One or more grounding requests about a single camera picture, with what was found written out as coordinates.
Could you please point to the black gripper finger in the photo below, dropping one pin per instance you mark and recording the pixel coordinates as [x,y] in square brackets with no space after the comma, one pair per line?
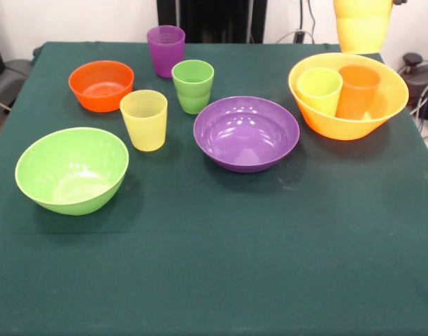
[399,1]

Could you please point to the yellow-orange stepped cup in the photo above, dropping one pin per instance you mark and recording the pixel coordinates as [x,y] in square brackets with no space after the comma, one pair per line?
[362,31]

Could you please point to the orange-red cup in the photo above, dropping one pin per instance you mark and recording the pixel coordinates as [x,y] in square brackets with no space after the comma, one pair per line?
[357,94]

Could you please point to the light green tapered cup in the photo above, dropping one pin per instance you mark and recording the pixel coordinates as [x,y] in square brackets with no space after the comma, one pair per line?
[319,94]

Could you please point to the large yellow-orange bowl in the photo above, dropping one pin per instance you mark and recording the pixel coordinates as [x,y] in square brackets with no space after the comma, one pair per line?
[392,94]

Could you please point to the purple bowl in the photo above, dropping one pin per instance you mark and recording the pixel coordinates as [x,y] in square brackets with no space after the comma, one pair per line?
[245,136]

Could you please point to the green stepped cup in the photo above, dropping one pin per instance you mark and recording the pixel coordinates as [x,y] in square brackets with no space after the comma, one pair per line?
[193,98]

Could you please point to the purple cup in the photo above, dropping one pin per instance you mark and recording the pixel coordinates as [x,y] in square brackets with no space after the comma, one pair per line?
[165,56]

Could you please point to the yellow tapered cup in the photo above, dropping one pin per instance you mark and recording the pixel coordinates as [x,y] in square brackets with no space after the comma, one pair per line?
[144,129]

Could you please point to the orange-red bowl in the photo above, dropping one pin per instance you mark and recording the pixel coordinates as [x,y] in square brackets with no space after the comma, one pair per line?
[98,101]

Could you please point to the dark green tablecloth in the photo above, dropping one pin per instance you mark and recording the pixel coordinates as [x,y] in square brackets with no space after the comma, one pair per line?
[214,262]

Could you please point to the green bowl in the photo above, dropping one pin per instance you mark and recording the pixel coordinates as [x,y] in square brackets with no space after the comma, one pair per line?
[70,168]

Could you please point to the grey office chair base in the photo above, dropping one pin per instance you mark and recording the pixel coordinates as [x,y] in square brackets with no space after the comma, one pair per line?
[11,77]

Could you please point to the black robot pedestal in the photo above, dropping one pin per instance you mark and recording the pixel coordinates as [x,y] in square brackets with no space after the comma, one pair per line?
[217,17]

